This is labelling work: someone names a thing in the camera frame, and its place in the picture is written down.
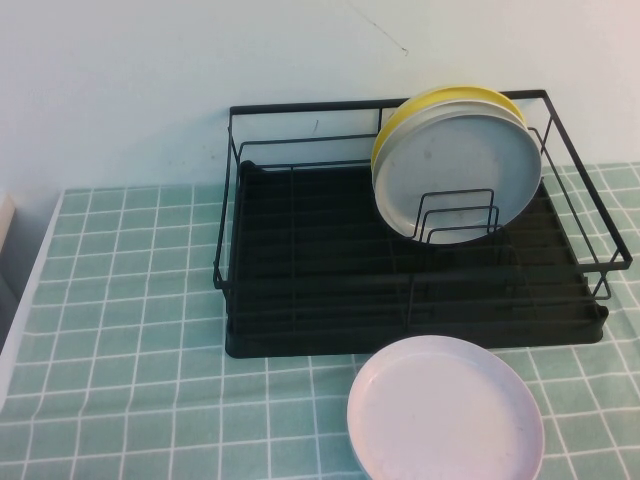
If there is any black wire dish rack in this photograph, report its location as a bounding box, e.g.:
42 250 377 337
212 88 630 327

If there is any green white-grid tablecloth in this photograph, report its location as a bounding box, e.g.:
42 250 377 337
0 162 640 480

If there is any blue-grey round plate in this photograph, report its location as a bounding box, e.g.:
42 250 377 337
373 113 545 246

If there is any black plastic drip tray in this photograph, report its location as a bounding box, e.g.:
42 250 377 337
224 159 613 359

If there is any off-white round plate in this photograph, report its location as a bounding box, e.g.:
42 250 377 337
373 98 527 166

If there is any pink round plate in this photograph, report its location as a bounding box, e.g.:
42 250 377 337
346 334 546 480

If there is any yellow round plate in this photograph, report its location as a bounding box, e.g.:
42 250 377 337
370 85 529 166

